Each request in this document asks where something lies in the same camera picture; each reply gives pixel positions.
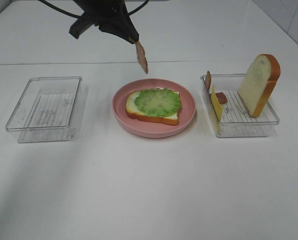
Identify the upright bread slice right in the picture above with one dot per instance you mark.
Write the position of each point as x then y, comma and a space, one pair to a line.
259, 82

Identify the bread slice from tray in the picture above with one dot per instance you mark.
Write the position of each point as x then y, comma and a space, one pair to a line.
133, 113

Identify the clear plastic tray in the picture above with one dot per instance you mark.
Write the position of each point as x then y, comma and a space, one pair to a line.
236, 121
49, 110

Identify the green lettuce leaf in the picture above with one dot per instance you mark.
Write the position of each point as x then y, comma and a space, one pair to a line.
158, 103

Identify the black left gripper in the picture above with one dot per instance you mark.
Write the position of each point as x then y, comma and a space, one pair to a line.
105, 9

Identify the upright bacon strip right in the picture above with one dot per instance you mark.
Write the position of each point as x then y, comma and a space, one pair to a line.
208, 80

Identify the pink round plate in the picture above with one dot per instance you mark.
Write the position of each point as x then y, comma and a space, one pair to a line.
149, 129

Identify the right clear plastic tray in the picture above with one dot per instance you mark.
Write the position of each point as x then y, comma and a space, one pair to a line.
236, 121

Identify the long bacon strip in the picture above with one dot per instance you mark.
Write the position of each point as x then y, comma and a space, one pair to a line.
141, 56

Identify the yellow cheese slice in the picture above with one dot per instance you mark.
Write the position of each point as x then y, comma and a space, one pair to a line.
218, 108

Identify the left clear plastic tray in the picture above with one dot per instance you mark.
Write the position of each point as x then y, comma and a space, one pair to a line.
49, 110

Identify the small bacon piece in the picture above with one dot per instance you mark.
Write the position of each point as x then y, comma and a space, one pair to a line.
221, 97

